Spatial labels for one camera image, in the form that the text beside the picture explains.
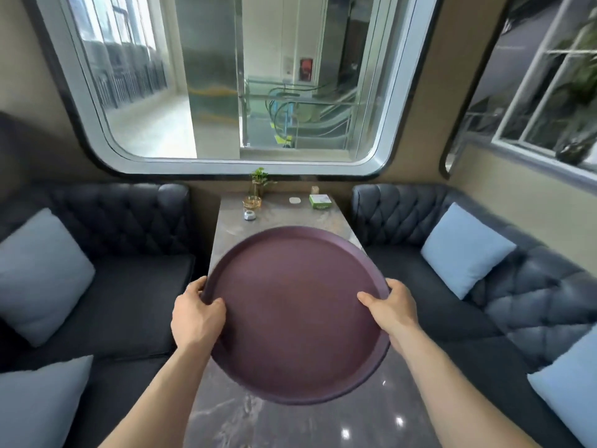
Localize person's right hand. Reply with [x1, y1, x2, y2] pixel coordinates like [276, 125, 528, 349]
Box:
[357, 278, 420, 355]

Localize person's left hand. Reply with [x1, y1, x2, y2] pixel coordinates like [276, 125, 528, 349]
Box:
[170, 276, 227, 352]

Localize round maroon serving tray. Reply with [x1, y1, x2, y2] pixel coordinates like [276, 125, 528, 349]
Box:
[205, 226, 391, 406]

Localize person's left forearm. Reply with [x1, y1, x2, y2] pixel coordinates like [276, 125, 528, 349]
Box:
[99, 332, 220, 448]

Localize person's right forearm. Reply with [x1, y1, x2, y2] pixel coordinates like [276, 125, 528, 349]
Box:
[388, 322, 542, 448]

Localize light blue cushion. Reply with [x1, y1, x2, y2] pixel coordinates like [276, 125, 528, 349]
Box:
[421, 202, 517, 301]
[0, 355, 94, 448]
[0, 208, 96, 348]
[527, 324, 597, 448]

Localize dark tufted leather sofa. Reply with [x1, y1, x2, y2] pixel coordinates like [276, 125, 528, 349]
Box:
[351, 183, 597, 448]
[0, 112, 197, 448]

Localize small potted green plant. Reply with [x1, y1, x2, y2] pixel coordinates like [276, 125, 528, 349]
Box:
[249, 167, 278, 199]

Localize large rounded window frame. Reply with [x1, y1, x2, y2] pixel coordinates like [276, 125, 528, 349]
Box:
[21, 0, 441, 180]

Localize rounded mirror with dark frame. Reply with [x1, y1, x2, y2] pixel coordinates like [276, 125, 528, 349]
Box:
[439, 0, 597, 179]

